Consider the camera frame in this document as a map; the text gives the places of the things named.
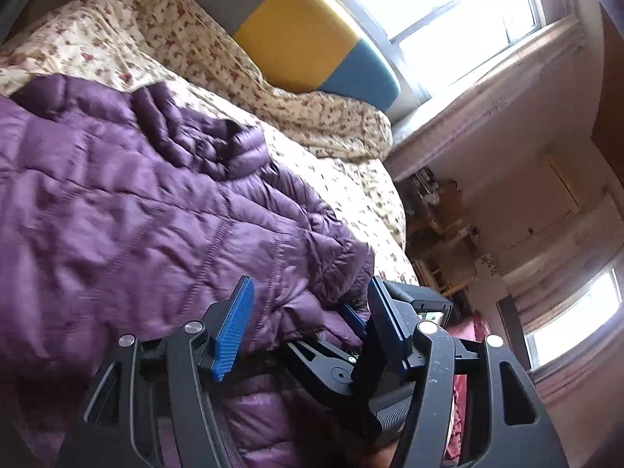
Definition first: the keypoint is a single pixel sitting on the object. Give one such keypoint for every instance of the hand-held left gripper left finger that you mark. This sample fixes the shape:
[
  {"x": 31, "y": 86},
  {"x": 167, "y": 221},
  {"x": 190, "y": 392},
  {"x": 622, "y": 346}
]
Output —
[{"x": 233, "y": 336}]

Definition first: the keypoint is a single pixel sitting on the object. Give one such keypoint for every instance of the wooden desk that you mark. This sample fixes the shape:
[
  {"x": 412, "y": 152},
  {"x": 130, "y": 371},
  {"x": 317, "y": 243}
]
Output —
[{"x": 434, "y": 204}]

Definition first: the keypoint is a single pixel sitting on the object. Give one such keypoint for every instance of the small side window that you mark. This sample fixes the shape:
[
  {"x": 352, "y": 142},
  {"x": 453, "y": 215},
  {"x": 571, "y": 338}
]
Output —
[{"x": 570, "y": 326}]

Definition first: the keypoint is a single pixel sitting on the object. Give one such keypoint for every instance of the pink cloth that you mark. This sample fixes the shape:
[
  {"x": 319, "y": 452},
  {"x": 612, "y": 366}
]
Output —
[{"x": 473, "y": 326}]

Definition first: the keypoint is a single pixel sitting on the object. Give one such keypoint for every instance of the beige curtain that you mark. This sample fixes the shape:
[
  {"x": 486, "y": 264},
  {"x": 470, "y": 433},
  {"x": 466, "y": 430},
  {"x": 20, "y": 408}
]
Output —
[
  {"x": 551, "y": 287},
  {"x": 487, "y": 92}
]

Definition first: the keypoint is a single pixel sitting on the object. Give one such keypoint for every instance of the small-print floral bed sheet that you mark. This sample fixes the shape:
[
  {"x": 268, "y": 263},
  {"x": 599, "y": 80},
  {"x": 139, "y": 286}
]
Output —
[{"x": 73, "y": 44}]

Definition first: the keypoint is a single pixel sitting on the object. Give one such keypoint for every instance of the grey yellow blue headboard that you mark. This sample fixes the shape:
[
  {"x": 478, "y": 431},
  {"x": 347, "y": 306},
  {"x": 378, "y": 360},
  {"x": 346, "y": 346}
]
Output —
[{"x": 292, "y": 29}]

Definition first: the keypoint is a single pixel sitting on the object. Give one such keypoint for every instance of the purple puffer jacket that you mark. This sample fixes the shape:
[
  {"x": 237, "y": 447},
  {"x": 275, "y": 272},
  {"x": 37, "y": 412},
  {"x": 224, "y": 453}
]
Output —
[{"x": 122, "y": 214}]

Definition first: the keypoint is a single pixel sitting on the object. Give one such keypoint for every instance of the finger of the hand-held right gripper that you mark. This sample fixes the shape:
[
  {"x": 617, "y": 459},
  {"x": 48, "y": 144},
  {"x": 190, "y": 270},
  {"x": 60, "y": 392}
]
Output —
[{"x": 321, "y": 365}]

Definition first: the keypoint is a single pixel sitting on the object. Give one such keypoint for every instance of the bedroom window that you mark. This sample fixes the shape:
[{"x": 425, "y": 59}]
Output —
[{"x": 438, "y": 5}]

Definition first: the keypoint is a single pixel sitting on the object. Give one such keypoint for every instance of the wooden chair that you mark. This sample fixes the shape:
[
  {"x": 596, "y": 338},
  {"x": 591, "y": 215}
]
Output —
[{"x": 446, "y": 273}]

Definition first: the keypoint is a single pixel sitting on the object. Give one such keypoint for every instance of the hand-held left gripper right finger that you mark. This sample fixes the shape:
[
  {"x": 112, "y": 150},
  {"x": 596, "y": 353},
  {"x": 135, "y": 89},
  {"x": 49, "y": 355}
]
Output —
[{"x": 400, "y": 336}]

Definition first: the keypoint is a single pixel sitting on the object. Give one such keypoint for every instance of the small-print floral pillow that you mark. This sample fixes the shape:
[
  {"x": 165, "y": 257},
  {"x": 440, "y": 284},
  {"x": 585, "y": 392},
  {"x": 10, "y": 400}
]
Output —
[{"x": 302, "y": 112}]

